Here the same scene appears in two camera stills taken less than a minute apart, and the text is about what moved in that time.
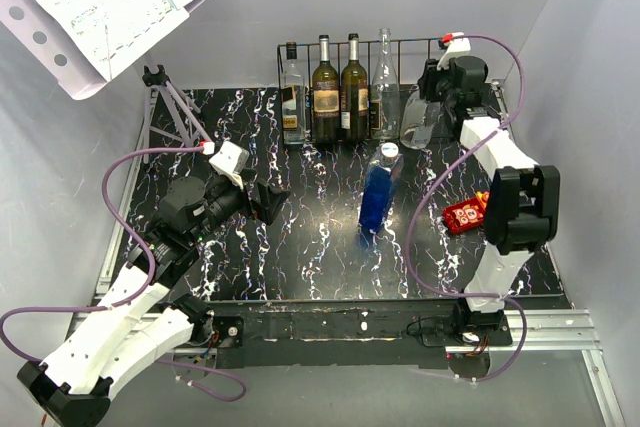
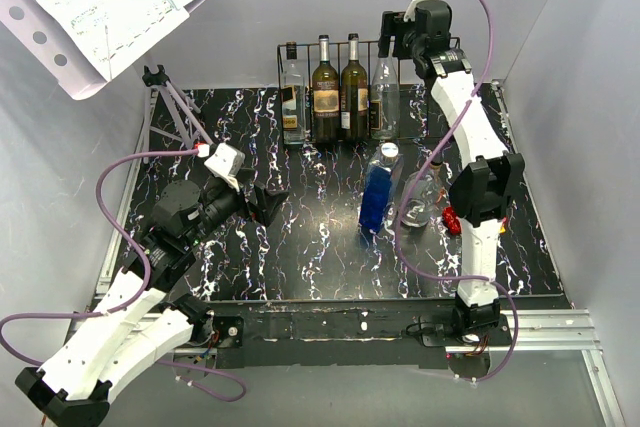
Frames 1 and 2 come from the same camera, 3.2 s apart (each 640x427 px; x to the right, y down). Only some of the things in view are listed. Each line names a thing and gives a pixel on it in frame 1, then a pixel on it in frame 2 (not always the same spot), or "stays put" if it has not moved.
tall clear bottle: [385, 110] stays put
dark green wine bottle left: [325, 97] stays put
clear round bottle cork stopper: [418, 120] -> [425, 196]
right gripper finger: [426, 86] -> [390, 26]
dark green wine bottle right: [354, 98] stays put
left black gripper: [270, 199] stays put
